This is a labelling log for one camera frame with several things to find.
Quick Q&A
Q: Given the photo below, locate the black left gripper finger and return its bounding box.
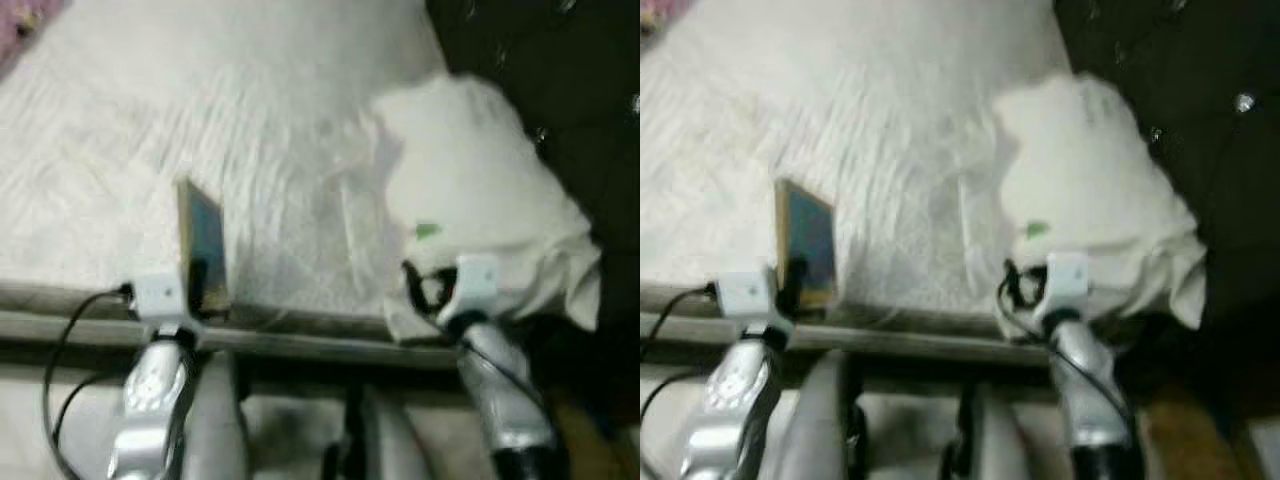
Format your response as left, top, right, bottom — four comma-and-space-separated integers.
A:
186, 258, 211, 315
785, 258, 809, 313

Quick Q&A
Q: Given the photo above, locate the blue yellow children's book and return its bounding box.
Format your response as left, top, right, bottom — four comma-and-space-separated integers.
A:
175, 177, 233, 319
773, 177, 839, 316

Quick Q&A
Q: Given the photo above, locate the white pillow with tree print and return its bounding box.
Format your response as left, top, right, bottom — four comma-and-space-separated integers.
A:
368, 72, 603, 346
990, 72, 1209, 331

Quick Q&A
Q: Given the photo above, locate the silver left robot leg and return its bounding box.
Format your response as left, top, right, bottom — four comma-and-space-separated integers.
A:
185, 350, 251, 480
775, 350, 856, 480

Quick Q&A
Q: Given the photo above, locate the silver robot leg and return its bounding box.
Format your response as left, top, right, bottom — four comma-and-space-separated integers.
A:
940, 385, 1061, 480
775, 350, 856, 480
320, 385, 441, 480
185, 350, 251, 480

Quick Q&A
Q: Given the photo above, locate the silver right robot leg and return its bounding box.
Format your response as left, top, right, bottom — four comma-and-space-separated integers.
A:
940, 385, 1061, 480
320, 385, 441, 480

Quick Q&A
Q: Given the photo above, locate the white quilted mattress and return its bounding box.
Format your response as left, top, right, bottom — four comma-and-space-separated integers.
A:
0, 0, 601, 366
640, 0, 1201, 366

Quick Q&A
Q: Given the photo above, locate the brown floor mat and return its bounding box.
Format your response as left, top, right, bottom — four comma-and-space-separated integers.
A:
1140, 385, 1236, 480
545, 385, 606, 480

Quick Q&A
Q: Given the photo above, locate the black tufted headboard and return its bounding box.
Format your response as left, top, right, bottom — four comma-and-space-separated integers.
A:
425, 0, 641, 401
1052, 0, 1280, 381

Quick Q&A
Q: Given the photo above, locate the purple cartoon print blanket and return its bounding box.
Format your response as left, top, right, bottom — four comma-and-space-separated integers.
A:
640, 0, 691, 31
0, 0, 69, 76

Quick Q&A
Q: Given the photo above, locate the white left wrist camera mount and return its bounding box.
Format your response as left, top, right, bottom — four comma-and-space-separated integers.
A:
132, 271, 189, 323
715, 270, 781, 323

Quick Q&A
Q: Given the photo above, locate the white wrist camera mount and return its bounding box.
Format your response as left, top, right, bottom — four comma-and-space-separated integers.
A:
132, 271, 189, 323
455, 254, 503, 313
715, 270, 781, 323
1045, 252, 1093, 311

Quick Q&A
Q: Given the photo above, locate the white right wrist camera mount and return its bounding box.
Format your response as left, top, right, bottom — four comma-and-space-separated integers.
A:
455, 254, 503, 313
1045, 252, 1093, 311

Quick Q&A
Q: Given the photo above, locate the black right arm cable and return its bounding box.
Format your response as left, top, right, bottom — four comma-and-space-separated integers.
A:
400, 290, 546, 421
995, 290, 1136, 421

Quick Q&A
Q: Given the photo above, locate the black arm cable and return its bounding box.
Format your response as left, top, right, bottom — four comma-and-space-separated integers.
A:
995, 290, 1136, 421
42, 285, 136, 480
640, 283, 721, 480
400, 290, 546, 421

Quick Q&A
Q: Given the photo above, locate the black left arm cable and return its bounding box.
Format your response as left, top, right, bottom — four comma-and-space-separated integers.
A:
640, 283, 721, 480
42, 285, 136, 480

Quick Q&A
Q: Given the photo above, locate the dark bed frame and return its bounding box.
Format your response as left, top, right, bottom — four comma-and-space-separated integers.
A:
0, 340, 561, 401
640, 340, 1151, 401

